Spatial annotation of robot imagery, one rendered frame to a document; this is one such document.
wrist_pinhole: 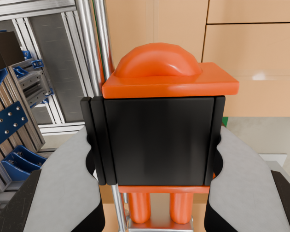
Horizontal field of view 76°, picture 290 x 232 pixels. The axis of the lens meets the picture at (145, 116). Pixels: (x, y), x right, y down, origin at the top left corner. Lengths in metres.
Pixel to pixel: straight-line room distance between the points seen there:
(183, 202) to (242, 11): 0.76
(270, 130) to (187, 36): 1.26
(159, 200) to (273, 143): 1.77
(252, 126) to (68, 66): 1.45
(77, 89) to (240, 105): 0.95
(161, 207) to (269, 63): 0.81
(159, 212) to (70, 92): 1.18
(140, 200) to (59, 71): 1.18
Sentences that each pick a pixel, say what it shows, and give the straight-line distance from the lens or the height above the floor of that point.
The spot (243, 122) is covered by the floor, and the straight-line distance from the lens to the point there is 1.71.
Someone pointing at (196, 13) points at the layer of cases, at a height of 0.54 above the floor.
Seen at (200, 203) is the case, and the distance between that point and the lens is 0.66.
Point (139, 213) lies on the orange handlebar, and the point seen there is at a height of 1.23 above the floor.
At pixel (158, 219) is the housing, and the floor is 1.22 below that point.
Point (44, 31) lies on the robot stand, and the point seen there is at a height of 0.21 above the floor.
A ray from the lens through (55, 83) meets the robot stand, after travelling 1.35.
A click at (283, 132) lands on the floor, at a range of 1.92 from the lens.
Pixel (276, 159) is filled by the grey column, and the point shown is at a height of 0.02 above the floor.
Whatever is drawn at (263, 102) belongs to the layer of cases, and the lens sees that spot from 1.00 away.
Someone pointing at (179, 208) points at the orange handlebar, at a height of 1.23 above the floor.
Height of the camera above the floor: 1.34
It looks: 62 degrees down
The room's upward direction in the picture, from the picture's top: 175 degrees counter-clockwise
